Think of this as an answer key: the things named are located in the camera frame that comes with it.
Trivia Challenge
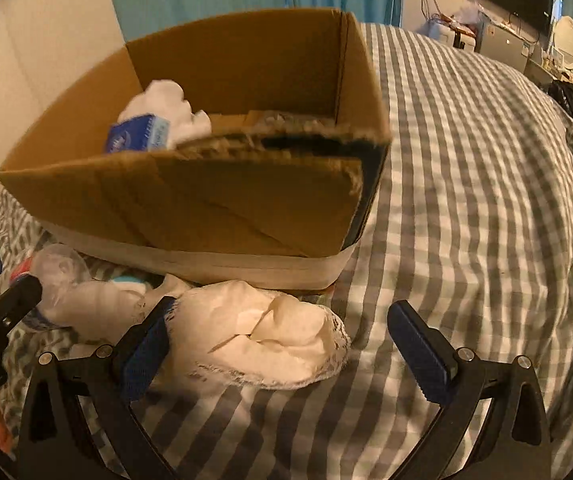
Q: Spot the blue tissue pack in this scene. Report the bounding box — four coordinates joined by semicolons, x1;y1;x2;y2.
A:
104;114;169;154

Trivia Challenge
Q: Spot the white knitted glove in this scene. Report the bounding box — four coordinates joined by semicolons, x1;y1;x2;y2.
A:
114;79;213;150

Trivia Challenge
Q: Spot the clear jar blue label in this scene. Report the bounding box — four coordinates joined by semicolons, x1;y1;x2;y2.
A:
10;244;91;333

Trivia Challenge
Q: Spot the white faceted bottle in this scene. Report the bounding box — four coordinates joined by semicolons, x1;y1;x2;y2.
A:
38;278;166;344

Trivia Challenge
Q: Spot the grey checkered bed cover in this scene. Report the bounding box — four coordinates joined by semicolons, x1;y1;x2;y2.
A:
0;24;573;479

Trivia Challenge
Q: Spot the brown cardboard box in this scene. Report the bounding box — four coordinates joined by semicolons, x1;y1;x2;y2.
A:
0;9;391;290

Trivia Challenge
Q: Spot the grey mini fridge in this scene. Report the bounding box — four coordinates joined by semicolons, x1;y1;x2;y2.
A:
476;22;531;73

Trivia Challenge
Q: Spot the white oval vanity mirror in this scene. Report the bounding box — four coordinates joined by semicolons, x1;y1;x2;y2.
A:
550;15;573;73

